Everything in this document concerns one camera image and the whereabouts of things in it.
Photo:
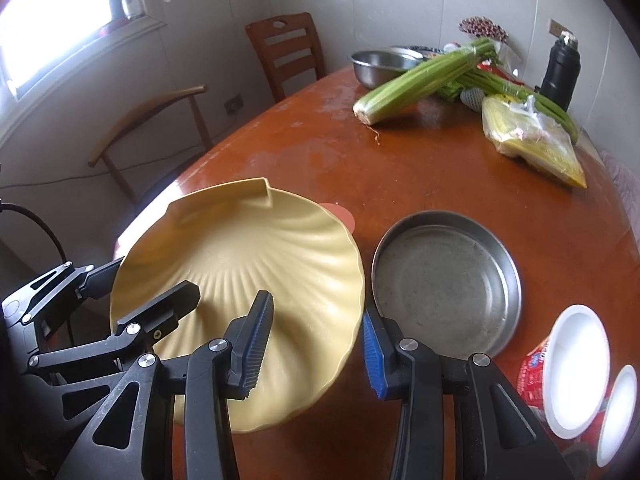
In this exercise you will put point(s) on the cup on windowsill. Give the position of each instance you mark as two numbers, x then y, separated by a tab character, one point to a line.
132	6

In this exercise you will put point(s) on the purple cloth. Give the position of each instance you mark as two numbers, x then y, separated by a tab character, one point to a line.
622	185

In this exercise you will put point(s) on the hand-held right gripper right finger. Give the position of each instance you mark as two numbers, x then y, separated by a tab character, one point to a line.
374	355

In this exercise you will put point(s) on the patterned tissue pack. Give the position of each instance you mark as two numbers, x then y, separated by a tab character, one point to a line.
482	29

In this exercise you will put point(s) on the plastic bag of corn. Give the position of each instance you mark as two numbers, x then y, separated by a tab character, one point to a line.
530	145

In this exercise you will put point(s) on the round metal pan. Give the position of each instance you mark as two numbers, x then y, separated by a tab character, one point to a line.
445	285

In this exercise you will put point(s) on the black thermos bottle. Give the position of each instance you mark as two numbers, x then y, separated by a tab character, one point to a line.
560	75

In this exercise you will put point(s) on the window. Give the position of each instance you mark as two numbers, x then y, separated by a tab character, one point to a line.
50	20

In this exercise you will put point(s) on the low wall socket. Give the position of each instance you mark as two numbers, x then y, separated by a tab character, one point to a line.
233	103

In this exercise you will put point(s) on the beige wall socket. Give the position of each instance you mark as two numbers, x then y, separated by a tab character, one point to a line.
555	26

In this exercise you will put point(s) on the white foam fruit net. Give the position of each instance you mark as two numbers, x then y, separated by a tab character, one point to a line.
472	98

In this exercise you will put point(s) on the reddish wooden chair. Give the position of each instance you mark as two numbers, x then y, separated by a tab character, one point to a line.
290	50

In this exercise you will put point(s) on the yellow shell-shaped plate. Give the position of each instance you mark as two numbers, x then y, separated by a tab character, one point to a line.
280	250

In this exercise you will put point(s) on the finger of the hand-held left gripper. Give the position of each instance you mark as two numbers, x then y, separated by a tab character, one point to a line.
170	302
100	275

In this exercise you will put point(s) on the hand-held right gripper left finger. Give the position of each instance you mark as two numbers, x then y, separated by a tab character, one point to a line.
256	345

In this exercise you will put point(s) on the orange shell-shaped plate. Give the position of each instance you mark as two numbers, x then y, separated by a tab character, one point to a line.
342	215

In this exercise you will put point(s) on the light wooden armchair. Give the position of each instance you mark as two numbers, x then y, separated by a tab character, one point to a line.
130	117

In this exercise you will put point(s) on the red packet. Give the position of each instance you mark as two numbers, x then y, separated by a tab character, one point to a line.
490	64

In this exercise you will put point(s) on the stainless steel bowl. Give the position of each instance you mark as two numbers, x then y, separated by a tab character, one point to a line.
380	67

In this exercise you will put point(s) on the white plate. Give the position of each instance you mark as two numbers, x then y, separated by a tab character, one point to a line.
575	360

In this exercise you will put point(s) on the thin celery bunch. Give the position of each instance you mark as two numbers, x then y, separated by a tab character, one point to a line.
500	85

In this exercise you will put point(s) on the thick celery bunch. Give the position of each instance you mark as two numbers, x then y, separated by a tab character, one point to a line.
400	90

